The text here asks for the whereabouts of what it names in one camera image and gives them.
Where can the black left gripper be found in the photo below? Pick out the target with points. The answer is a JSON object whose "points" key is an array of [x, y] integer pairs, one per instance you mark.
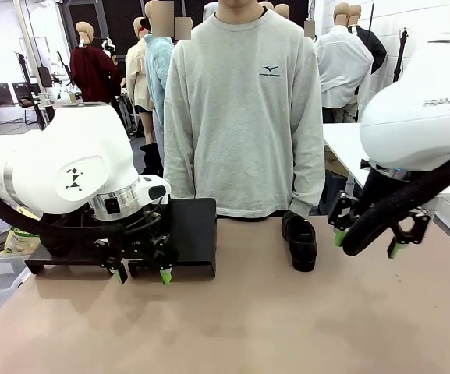
{"points": [[139, 245]]}

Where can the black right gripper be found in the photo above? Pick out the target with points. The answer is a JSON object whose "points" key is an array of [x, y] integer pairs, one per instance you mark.
{"points": [[376, 191]]}

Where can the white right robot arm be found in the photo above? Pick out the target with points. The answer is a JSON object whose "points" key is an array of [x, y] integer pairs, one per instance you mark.
{"points": [[412, 128]]}

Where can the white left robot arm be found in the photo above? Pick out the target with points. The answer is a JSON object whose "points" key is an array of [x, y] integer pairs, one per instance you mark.
{"points": [[53, 156]]}

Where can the person's left forearm grey sleeve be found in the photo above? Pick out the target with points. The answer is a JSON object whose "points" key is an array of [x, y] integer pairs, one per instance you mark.
{"points": [[308, 175]]}

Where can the person's right forearm grey sleeve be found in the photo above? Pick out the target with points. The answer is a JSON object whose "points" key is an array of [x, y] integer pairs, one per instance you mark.
{"points": [[179, 167]]}

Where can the black shoe stand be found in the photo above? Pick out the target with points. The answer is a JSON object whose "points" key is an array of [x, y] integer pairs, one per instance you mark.
{"points": [[68, 263], [193, 233]]}

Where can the black tripod stand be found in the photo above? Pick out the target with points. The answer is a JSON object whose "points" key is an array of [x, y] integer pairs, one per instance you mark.
{"points": [[401, 58]]}

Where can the metal pole stand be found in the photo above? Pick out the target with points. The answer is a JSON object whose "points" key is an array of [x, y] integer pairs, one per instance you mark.
{"points": [[45, 99]]}

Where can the dark blue crate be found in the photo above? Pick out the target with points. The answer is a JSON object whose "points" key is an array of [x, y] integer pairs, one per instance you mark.
{"points": [[332, 195]]}

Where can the brown cardboard box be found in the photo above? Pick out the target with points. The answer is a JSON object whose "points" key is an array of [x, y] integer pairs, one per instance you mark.
{"points": [[334, 163]]}

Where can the white work table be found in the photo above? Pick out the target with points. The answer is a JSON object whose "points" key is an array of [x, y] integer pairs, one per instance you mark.
{"points": [[341, 144]]}

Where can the black boots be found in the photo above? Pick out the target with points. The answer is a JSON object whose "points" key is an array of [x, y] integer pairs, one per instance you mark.
{"points": [[152, 159]]}

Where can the green white snack bag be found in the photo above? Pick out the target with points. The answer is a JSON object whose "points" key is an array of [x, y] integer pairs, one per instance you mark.
{"points": [[22, 243]]}

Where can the person in grey sweatshirt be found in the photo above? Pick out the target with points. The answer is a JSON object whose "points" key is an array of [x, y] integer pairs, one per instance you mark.
{"points": [[244, 117]]}

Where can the mannequin in white shirt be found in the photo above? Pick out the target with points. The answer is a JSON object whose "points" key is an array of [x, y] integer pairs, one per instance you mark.
{"points": [[345, 66]]}

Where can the mannequin in black jacket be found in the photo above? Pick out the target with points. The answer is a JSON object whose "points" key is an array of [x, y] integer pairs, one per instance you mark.
{"points": [[374, 48]]}

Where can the mannequin in beige jacket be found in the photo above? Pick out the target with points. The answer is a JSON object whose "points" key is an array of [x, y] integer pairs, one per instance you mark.
{"points": [[137, 78]]}

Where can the mannequin in light blue fleece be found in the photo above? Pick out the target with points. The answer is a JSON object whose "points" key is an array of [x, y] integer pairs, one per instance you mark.
{"points": [[158, 78]]}

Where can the mannequin in maroon sweater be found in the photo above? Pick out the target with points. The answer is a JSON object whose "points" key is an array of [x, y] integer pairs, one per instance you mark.
{"points": [[92, 74]]}

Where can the black office chair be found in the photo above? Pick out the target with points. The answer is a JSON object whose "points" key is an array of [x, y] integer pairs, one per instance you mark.
{"points": [[2, 95], [25, 99]]}

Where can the white black VR headset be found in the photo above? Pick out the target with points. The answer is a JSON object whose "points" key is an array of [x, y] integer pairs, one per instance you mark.
{"points": [[108, 43]]}

